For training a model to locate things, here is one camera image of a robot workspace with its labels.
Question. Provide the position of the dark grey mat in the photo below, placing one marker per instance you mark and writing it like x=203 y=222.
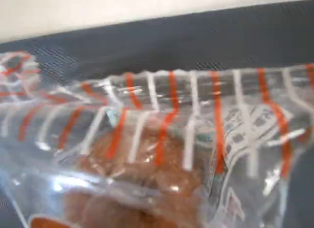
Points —
x=196 y=41

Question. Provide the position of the clear brown snack package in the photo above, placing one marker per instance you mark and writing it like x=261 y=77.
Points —
x=157 y=139

